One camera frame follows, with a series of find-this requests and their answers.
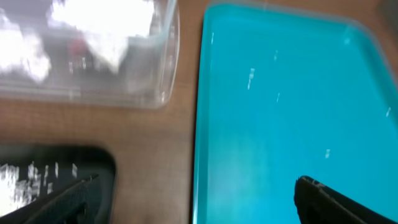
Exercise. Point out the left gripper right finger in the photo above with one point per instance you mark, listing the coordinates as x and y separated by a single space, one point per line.
318 204

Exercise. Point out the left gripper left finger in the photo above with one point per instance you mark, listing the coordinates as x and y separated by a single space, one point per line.
78 202

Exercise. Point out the small white napkin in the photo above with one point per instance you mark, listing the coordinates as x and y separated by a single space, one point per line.
23 51

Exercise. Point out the large white napkin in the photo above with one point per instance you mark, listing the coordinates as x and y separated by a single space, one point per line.
105 25

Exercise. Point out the clear plastic waste bin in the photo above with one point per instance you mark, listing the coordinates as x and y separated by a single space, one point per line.
145 78

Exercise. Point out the black rectangular tray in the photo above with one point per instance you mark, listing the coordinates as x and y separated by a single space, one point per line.
76 162

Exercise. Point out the pile of white rice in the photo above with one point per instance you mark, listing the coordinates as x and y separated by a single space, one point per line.
20 188

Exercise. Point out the teal plastic serving tray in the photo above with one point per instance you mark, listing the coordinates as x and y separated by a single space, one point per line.
284 93

